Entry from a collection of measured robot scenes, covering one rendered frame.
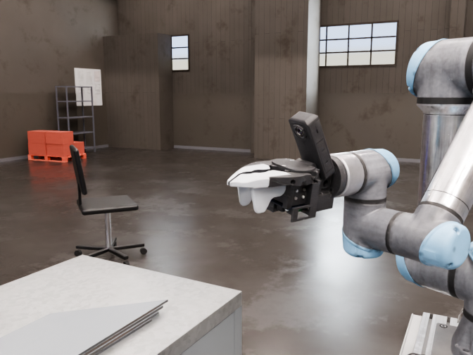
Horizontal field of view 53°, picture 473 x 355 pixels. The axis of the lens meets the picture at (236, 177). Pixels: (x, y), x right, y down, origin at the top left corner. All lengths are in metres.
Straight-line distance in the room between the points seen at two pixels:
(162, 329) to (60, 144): 10.80
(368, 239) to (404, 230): 0.07
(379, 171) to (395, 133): 11.01
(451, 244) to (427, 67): 0.41
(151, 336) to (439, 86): 0.80
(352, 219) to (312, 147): 0.19
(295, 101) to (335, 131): 1.42
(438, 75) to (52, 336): 0.95
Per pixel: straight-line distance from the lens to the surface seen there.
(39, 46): 13.27
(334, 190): 0.79
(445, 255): 0.79
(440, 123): 1.06
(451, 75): 1.04
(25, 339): 1.12
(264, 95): 11.71
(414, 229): 0.81
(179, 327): 1.14
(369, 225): 0.86
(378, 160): 0.86
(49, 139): 12.04
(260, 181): 0.67
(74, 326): 1.14
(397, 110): 11.83
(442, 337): 1.21
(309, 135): 0.72
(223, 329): 1.27
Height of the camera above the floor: 1.57
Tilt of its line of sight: 10 degrees down
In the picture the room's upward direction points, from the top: straight up
